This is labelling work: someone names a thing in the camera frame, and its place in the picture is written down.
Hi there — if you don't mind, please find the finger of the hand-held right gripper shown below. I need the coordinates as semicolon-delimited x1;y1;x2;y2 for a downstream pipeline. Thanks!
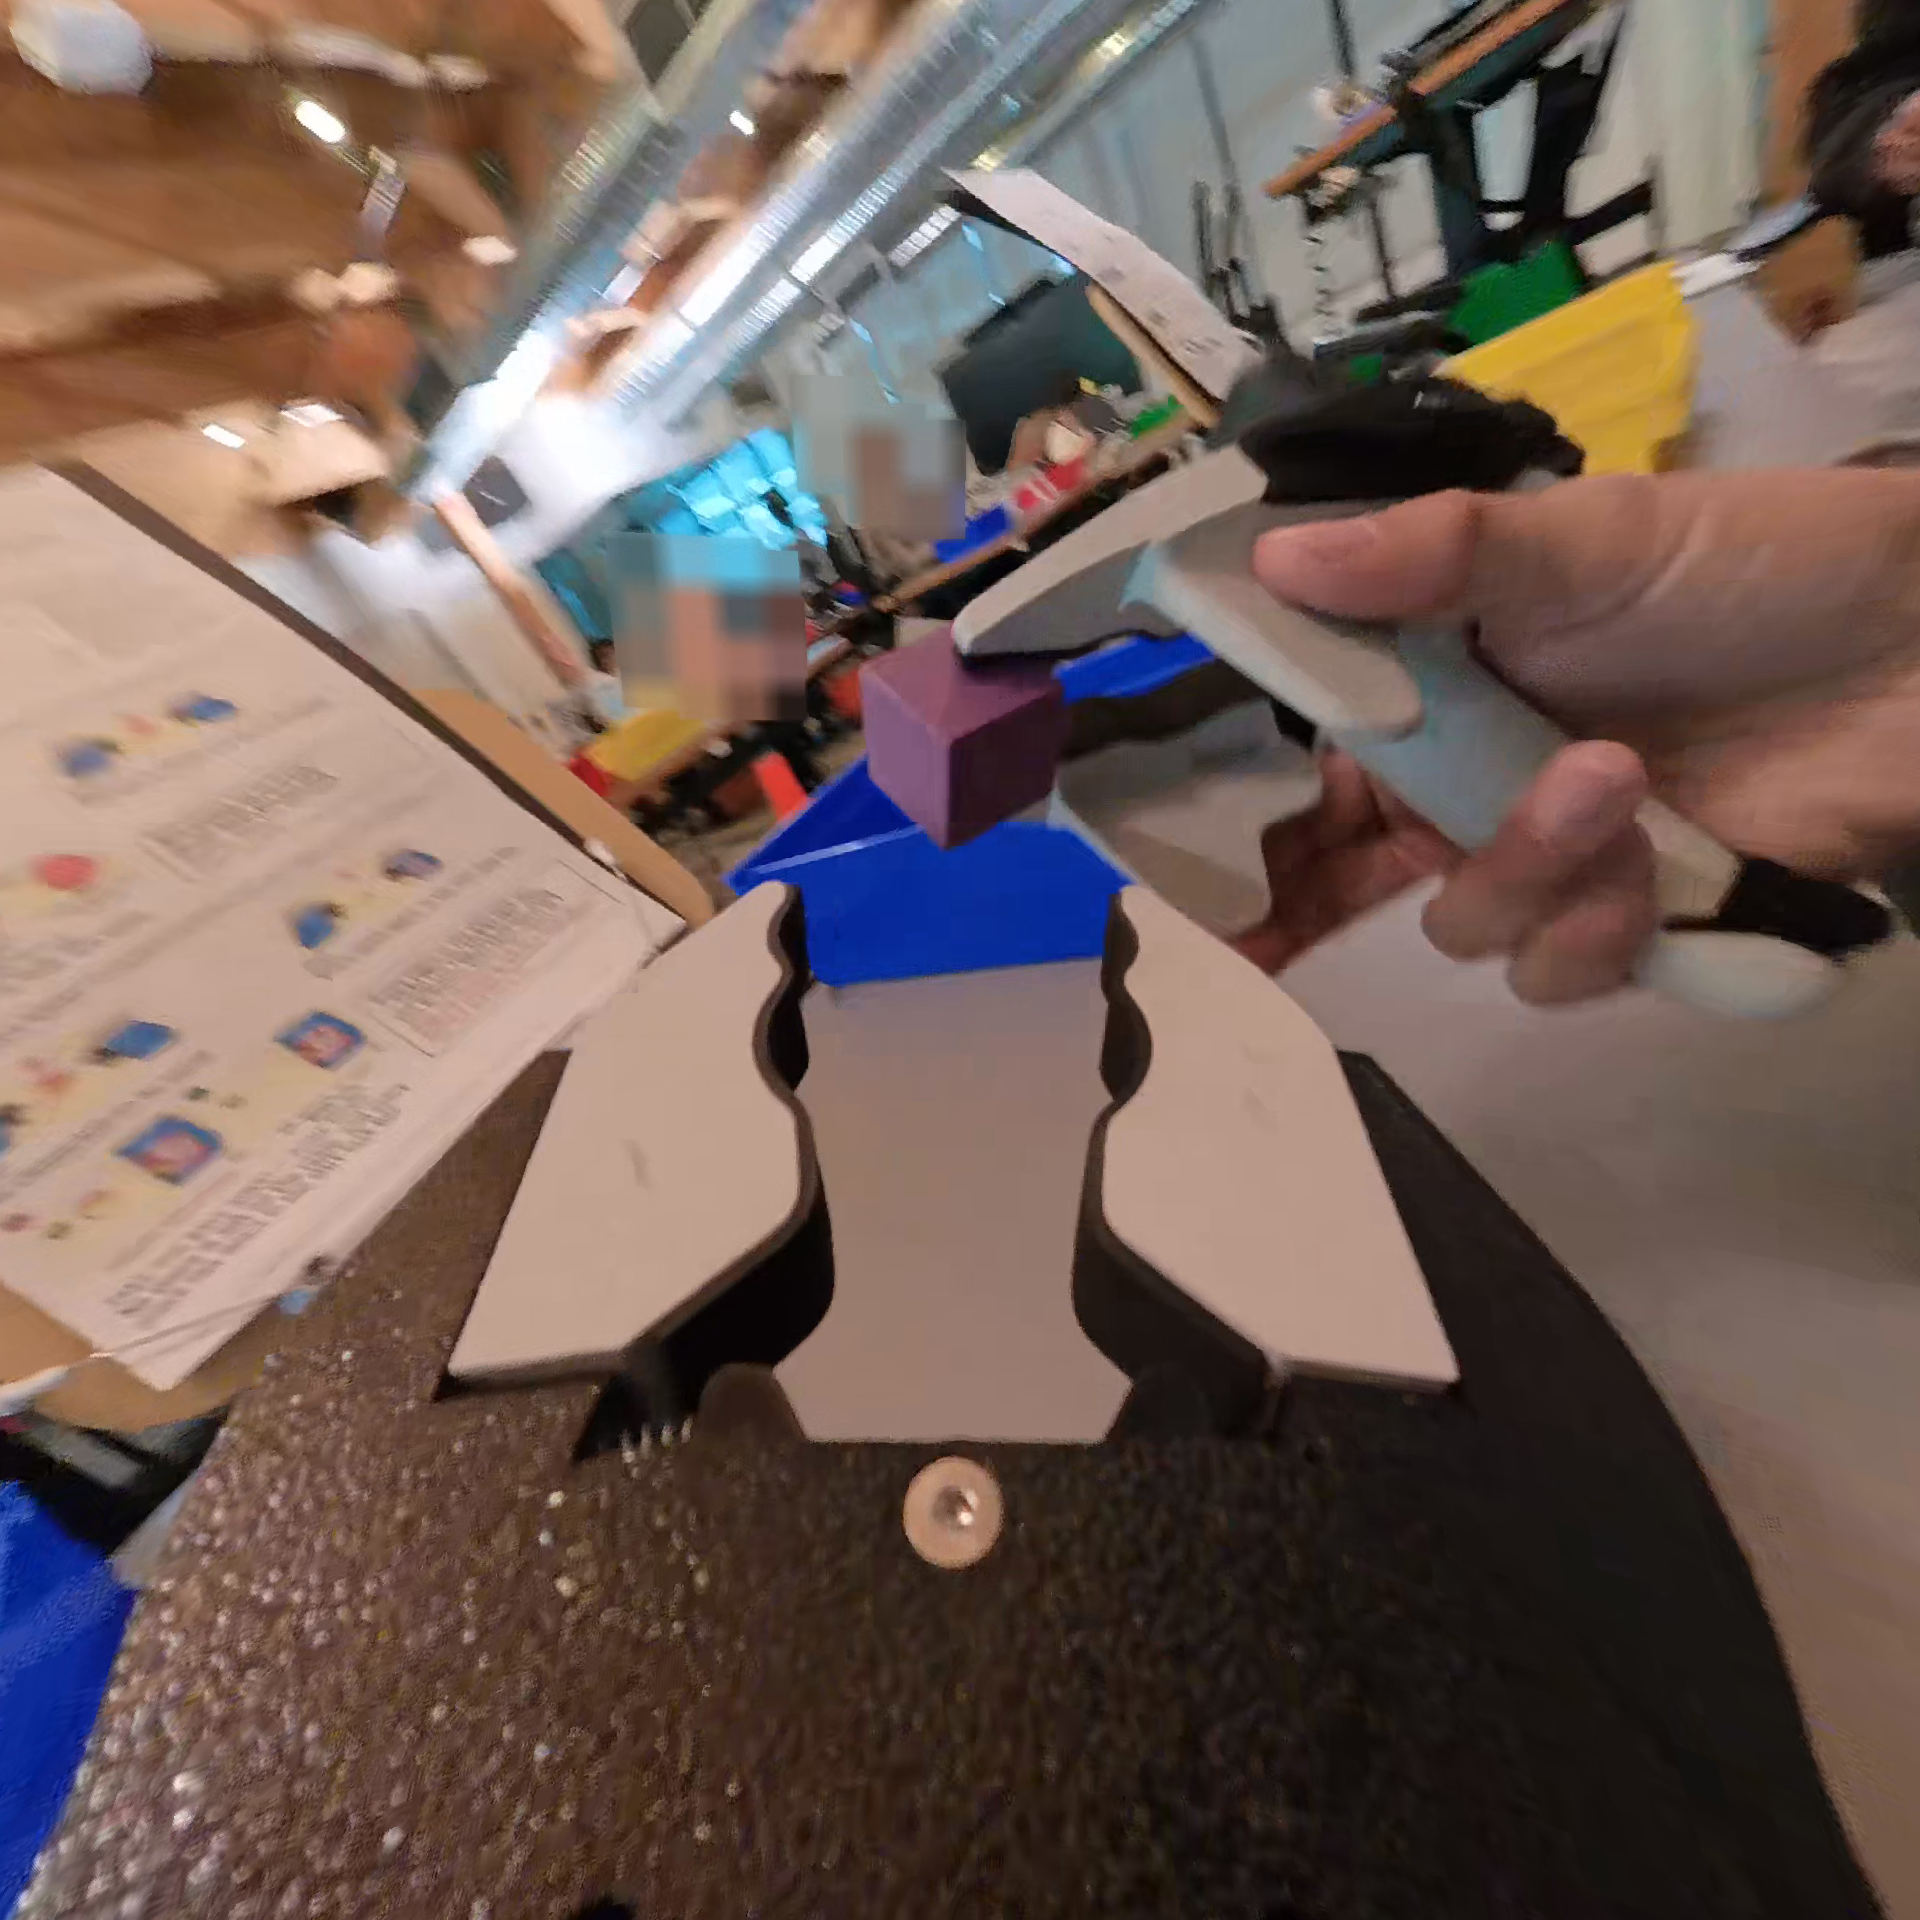
1046;721;1314;939
949;447;1278;666

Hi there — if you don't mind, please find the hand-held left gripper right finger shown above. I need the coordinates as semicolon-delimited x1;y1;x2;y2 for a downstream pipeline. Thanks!
1071;885;1460;1427

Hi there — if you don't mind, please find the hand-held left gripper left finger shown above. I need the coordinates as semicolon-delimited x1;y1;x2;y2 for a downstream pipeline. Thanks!
447;881;837;1434

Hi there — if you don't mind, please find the purple cube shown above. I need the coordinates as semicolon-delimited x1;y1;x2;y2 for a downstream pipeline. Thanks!
860;626;1069;850

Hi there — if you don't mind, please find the blue divided plastic bin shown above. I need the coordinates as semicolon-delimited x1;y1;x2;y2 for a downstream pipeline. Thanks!
726;630;1221;987

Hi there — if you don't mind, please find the person's right hand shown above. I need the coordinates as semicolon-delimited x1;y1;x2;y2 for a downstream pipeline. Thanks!
1230;463;1920;1011

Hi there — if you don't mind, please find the green plastic bin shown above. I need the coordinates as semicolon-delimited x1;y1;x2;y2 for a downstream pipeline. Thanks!
1446;241;1593;347

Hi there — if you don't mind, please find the yellow plastic bin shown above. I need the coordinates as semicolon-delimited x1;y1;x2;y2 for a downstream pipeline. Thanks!
585;709;707;781
1430;259;1706;481

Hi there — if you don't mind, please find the black monitor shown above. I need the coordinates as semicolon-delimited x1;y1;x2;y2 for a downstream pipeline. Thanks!
938;277;1143;466

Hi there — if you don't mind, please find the grey display board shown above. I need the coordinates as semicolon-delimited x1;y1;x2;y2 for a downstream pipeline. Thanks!
941;164;1263;430

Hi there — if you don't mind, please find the wooden standing desk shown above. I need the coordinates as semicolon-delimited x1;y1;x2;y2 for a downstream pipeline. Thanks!
1259;0;1619;301

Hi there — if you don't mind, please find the instruction sheet board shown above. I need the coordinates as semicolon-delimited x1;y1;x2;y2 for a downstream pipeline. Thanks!
0;461;719;1434

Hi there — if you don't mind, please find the white ceiling device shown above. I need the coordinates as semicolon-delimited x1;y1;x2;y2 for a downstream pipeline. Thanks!
6;0;154;92

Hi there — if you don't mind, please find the silver ventilation duct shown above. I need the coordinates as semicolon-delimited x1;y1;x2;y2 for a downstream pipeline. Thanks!
598;0;1202;423

